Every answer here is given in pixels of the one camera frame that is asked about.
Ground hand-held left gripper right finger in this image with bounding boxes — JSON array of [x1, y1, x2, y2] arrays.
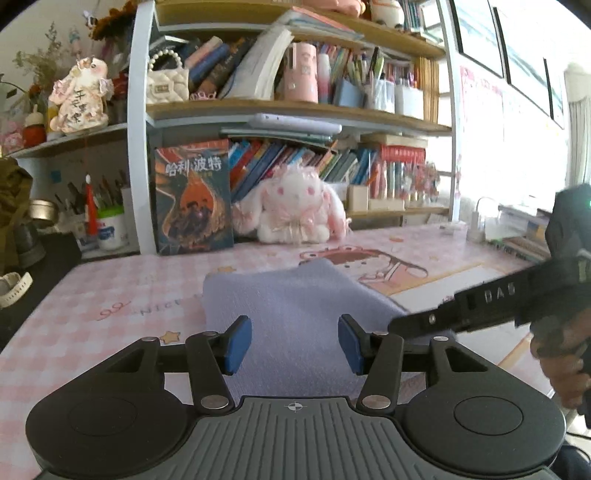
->
[[338, 314, 490, 411]]

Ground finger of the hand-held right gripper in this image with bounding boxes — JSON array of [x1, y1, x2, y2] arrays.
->
[[387, 298, 462, 344]]

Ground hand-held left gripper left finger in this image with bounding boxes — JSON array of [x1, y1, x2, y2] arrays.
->
[[108, 315, 254, 414]]

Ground purple and pink sweater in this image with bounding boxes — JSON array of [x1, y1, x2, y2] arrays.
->
[[202, 258, 458, 398]]

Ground person's right hand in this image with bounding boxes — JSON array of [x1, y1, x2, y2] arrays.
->
[[530, 318, 583, 409]]

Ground stack of books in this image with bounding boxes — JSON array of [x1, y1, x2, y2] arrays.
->
[[485, 205, 555, 264]]

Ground white charger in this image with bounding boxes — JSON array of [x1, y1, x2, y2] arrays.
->
[[468, 198, 497, 243]]

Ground white desk holder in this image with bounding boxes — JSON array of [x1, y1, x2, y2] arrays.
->
[[347, 184, 370, 213]]

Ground clear tubes of tape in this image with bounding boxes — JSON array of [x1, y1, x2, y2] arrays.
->
[[381, 161, 409, 200]]

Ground white and pink plush bunny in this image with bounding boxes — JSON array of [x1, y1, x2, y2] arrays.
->
[[231, 165, 354, 244]]

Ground large illustrated book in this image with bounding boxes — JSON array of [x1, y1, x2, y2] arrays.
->
[[154, 138, 235, 254]]

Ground red box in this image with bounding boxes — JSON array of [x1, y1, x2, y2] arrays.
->
[[379, 144, 428, 164]]

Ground white tub with pens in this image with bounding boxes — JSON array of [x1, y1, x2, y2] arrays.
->
[[96, 205, 127, 251]]

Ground white box with pens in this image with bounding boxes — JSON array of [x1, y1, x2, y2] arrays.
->
[[69, 212, 100, 252]]

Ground row of colourful books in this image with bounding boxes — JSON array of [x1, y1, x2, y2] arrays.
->
[[228, 138, 384, 190]]

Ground black box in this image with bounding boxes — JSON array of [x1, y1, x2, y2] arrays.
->
[[0, 233, 83, 352]]

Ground red tassel ornament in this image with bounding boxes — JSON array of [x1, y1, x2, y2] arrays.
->
[[84, 174, 99, 236]]

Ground green laptop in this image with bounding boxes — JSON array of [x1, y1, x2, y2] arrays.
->
[[221, 127, 333, 144]]

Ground white pen organiser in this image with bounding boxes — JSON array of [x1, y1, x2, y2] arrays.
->
[[369, 78, 424, 120]]

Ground dark metal cylinder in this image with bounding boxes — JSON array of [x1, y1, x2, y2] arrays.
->
[[14, 222, 47, 267]]

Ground white smartwatch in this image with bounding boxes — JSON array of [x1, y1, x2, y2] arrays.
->
[[0, 271, 34, 309]]

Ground yellow wooden books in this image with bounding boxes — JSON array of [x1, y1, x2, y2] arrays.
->
[[413, 56, 439, 123]]

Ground blue pen organiser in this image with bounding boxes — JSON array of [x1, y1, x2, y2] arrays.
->
[[332, 78, 365, 109]]

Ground framed picture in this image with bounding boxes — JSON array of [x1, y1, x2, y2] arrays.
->
[[450, 0, 506, 77]]

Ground grey side shelf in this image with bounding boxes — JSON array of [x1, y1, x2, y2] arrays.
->
[[7, 122, 130, 158]]

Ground olive green cloth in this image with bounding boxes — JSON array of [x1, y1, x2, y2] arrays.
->
[[0, 157, 33, 275]]

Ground cream quilted handbag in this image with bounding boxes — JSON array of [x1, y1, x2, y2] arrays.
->
[[147, 48, 190, 104]]

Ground white bookshelf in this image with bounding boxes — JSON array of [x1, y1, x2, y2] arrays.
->
[[127, 0, 462, 254]]

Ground pink tumbler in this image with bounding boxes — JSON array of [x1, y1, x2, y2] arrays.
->
[[284, 42, 319, 103]]

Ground white paper booklets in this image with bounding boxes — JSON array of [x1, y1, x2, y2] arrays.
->
[[219, 25, 294, 100]]

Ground leaning dark books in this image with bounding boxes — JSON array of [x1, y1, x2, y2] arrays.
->
[[185, 36, 252, 95]]

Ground pink figurine decoration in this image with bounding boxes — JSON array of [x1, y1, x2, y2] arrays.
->
[[48, 56, 114, 134]]

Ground red jar with white cap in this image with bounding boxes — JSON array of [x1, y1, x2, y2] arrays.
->
[[23, 111, 47, 144]]

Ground dried flowers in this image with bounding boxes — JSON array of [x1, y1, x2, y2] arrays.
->
[[14, 23, 63, 84]]

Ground pink wall calendar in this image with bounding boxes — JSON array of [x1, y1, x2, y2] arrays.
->
[[459, 67, 504, 153]]

